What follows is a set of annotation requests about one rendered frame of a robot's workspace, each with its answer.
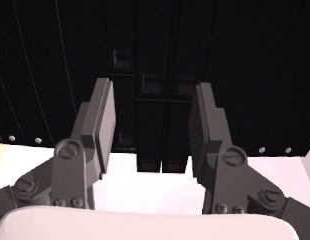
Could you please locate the black server rack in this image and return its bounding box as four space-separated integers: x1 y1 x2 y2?
0 0 310 174

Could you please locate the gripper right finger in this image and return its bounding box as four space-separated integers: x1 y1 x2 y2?
189 82 310 240

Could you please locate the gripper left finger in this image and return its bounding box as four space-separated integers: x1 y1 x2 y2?
0 78 116 220

